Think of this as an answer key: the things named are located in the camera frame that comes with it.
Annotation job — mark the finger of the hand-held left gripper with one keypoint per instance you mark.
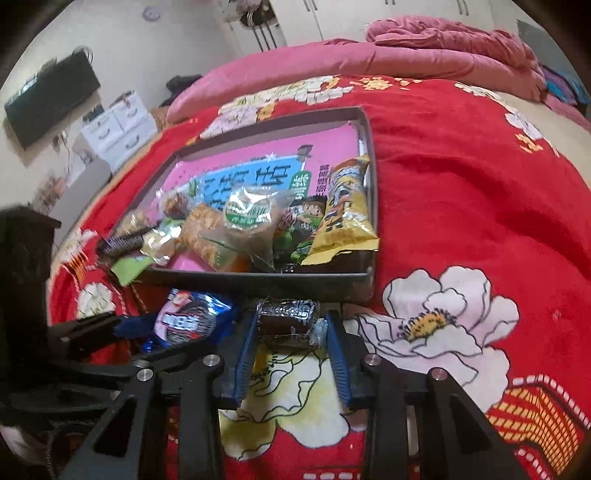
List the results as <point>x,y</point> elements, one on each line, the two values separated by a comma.
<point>92,327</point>
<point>138,363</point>

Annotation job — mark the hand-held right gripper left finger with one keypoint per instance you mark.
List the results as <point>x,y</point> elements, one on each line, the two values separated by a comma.
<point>242,364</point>

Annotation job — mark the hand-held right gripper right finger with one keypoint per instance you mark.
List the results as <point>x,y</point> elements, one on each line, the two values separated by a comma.
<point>339,360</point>

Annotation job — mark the blue cookie packet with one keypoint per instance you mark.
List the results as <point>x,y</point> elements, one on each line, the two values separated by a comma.
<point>184,321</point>

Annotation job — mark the dark silver cake packet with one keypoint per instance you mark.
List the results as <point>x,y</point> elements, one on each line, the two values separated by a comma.
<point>286,318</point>

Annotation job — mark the clear green-striped pastry packet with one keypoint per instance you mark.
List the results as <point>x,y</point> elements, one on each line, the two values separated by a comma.
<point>131,270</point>

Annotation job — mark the dark shallow cardboard box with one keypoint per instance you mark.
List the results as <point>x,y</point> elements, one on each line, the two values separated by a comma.
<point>277,286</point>

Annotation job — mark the yellow-green crinkled snack packet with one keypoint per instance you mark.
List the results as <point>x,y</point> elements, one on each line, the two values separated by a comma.
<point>157,242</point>

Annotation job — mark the black green pea packet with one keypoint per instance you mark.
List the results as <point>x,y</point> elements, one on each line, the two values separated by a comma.
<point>300,240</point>

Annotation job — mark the orange snack packet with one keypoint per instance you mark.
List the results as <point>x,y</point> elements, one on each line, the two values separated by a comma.
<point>203,230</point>

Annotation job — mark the yellow snack bar packet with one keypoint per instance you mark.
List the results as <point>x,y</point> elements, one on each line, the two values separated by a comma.
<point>346,217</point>

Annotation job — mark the clear round-label pastry packet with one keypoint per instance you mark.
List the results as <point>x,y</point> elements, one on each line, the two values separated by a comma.
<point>249,217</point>

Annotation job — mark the clear brown snack packet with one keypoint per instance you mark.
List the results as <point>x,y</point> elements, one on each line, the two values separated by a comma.
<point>174,203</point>

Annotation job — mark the grey padded footboard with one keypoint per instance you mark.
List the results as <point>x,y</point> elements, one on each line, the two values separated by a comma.
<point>83,194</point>

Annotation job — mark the white drawer cabinet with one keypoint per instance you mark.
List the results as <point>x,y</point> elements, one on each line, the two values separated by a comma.
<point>120,129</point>

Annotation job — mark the black flat television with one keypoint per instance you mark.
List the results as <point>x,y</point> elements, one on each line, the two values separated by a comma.
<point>51,97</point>

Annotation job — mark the red floral blanket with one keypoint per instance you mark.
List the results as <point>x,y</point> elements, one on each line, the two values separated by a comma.
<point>461,207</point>

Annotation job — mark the pink book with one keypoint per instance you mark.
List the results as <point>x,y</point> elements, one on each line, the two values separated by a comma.
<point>258,147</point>

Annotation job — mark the dark clothes pile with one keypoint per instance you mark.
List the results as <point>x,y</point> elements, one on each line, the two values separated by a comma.
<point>182,85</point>

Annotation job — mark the long pink folded blanket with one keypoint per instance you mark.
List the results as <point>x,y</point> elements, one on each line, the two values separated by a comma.
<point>300,69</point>

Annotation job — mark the crumpled pink quilt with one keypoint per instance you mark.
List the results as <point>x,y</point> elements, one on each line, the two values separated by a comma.
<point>438,37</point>

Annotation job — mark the white wardrobe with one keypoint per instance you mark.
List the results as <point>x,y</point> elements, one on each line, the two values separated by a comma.
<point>346,14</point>

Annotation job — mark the hanging bag bundle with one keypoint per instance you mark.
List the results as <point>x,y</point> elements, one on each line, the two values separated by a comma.
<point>258,18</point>

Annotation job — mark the colourful striped cloth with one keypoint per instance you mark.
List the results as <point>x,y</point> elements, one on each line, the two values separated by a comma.
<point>563,85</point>

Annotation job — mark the grey padded headboard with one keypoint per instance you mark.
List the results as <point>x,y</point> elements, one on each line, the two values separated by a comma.
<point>535,41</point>

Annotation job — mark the round wall clock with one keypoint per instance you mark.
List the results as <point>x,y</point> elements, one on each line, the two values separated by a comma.
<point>151,14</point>

